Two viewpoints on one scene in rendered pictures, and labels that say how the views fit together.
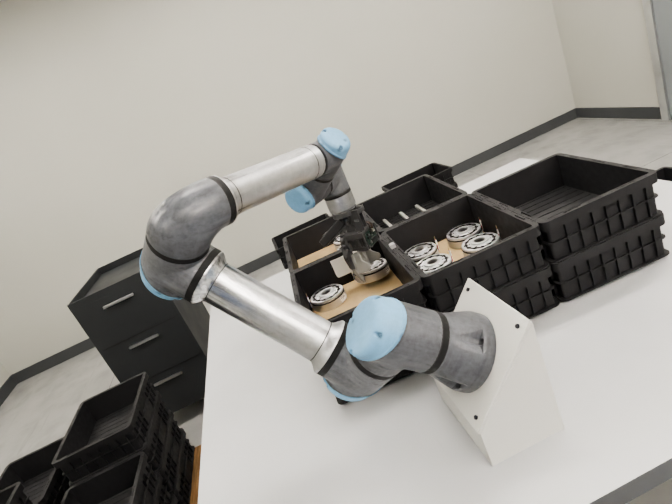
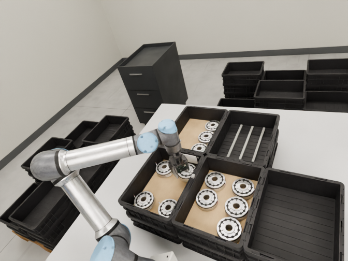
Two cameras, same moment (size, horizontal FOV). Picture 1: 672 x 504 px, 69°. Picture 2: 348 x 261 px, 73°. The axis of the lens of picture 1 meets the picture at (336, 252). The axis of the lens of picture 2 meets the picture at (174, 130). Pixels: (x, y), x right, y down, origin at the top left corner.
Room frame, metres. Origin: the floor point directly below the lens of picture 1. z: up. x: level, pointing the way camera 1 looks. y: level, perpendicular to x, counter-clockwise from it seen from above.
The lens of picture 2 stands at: (0.65, -0.61, 1.82)
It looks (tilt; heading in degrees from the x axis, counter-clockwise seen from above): 38 degrees down; 40
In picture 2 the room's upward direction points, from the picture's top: 17 degrees counter-clockwise
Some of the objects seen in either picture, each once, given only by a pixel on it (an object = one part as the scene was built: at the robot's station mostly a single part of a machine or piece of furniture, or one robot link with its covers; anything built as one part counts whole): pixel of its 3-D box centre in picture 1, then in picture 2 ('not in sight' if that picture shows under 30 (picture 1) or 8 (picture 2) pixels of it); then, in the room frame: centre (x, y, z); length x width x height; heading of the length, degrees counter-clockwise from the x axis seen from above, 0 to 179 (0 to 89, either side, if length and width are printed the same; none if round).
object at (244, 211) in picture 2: (480, 242); (236, 206); (1.20, -0.37, 0.86); 0.10 x 0.10 x 0.01
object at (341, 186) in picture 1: (329, 176); (168, 132); (1.26, -0.06, 1.18); 0.09 x 0.08 x 0.11; 137
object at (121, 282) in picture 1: (162, 334); (157, 88); (2.66, 1.12, 0.45); 0.62 x 0.45 x 0.90; 5
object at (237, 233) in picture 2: not in sight; (229, 228); (1.09, -0.37, 0.86); 0.10 x 0.10 x 0.01
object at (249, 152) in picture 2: (411, 216); (244, 142); (1.60, -0.29, 0.87); 0.40 x 0.30 x 0.11; 1
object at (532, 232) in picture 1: (450, 233); (220, 194); (1.20, -0.30, 0.92); 0.40 x 0.30 x 0.02; 1
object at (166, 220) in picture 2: (347, 279); (162, 178); (1.19, 0.00, 0.92); 0.40 x 0.30 x 0.02; 1
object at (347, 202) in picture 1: (341, 202); (173, 145); (1.27, -0.07, 1.10); 0.08 x 0.08 x 0.05
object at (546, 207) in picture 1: (556, 204); (294, 222); (1.20, -0.60, 0.87); 0.40 x 0.30 x 0.11; 1
